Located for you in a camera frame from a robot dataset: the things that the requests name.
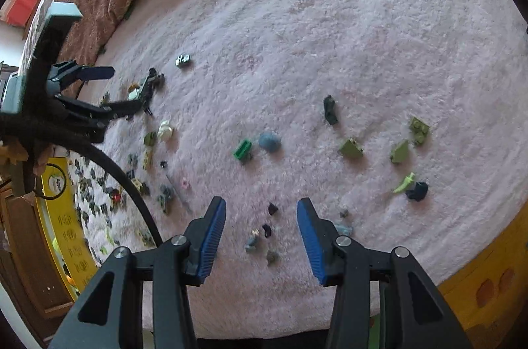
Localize brown wooden cabinet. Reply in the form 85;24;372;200
0;176;79;319

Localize small toy bricks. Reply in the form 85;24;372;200
72;54;432;265

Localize pink fuzzy blanket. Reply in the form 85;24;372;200
68;0;528;341

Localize black cable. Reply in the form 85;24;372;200
0;108;163;248

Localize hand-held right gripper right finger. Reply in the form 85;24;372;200
297;198;473;349

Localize red storage box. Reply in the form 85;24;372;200
0;0;42;28

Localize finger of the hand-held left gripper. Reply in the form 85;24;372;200
46;60;116;96
51;93;145;145

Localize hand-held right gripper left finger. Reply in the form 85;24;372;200
49;196;227;349

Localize yellow cardboard box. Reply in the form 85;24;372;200
35;155;102;300

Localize black toy figure piece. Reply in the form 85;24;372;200
127;68;165;115

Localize yellow bed base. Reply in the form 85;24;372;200
437;201;528;349

